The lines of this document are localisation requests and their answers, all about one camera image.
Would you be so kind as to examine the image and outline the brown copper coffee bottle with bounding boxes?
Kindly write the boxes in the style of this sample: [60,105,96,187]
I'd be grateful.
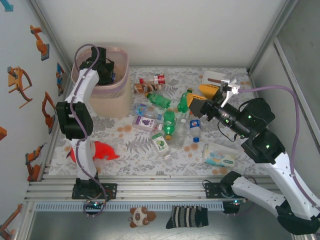
[133,83,163,95]

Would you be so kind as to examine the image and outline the wet wipes pack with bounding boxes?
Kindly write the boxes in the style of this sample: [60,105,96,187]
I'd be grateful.
[202,142,241,168]

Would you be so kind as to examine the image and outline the purple grape label bottle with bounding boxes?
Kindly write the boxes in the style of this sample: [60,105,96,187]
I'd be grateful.
[131,114,163,133]

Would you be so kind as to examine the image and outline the small controller board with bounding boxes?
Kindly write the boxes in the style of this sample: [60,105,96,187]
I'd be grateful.
[222,199,241,215]
[84,200,105,210]

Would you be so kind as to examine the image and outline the clear bottle white cap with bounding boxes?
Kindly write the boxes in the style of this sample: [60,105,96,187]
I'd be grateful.
[172,118,188,150]

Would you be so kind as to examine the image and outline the green plastic soda bottle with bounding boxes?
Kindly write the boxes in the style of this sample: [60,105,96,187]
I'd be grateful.
[177,87,194,113]
[162,109,176,141]
[145,91,173,110]

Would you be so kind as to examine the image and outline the orange claw wall sticker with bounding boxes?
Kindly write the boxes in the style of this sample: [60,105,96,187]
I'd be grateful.
[6,66,33,109]

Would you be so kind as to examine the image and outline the red cap clear bottle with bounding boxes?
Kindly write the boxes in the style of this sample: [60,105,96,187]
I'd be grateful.
[139,73,167,87]

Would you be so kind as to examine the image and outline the beige plastic waste bin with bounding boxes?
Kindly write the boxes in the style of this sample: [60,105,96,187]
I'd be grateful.
[71,45,133,120]

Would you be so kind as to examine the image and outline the aluminium frame post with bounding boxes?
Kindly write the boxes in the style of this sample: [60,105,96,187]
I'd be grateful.
[247,0,300,75]
[28,0,73,73]

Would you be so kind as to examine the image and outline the black white striped sock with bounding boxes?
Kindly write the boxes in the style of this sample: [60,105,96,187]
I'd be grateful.
[165,205,210,230]

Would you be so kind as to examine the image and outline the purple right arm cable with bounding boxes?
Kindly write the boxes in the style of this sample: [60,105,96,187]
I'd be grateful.
[237,84,320,211]

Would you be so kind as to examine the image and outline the white slotted cable duct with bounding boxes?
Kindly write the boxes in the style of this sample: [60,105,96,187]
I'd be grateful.
[33,201,225,213]

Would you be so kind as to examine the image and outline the brown white panda plush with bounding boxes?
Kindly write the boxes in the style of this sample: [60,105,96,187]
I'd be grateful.
[128,206,157,229]

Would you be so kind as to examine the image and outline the pink waste bin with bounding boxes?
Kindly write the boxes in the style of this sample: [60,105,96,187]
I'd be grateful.
[71,45,130,101]

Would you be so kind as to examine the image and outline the white pink tissue box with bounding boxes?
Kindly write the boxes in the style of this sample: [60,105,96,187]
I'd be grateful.
[201,70,237,87]

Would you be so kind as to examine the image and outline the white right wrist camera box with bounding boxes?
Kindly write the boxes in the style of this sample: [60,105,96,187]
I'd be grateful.
[219,76,241,108]

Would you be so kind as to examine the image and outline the pepsi logo blue bottle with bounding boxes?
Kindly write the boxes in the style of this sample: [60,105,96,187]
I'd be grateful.
[189,119,203,143]

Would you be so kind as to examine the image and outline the blue cartoon label bottle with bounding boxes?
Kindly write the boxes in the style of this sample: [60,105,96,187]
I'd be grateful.
[133,103,163,120]

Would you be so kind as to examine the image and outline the floral patterned tablecloth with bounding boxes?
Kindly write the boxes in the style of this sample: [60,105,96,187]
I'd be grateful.
[48,66,265,177]

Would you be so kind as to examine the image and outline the red shark plush toy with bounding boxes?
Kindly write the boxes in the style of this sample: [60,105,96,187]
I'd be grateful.
[66,140,120,163]

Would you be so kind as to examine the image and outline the lime label clear bottle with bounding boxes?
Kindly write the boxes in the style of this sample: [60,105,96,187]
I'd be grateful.
[149,131,173,161]

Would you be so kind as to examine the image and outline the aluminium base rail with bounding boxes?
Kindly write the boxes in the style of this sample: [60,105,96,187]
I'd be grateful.
[23,176,300,202]

